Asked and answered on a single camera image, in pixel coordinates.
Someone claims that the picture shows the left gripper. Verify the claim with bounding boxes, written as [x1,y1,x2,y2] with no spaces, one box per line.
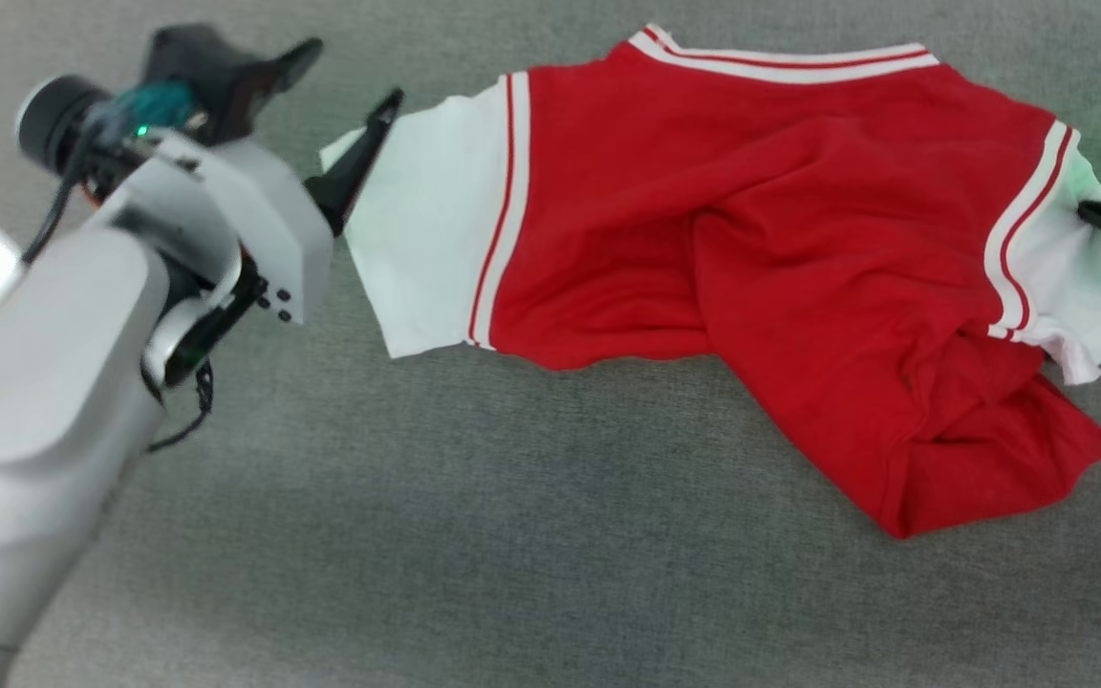
[15,23,406,236]

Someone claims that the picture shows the red and white jersey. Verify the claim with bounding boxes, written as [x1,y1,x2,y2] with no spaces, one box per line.
[319,23,1101,541]

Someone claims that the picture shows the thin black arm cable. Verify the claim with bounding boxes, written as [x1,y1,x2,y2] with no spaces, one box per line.
[0,124,104,376]

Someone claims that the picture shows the looped black gripper cable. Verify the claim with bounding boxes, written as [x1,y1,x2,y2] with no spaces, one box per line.
[145,359,216,454]

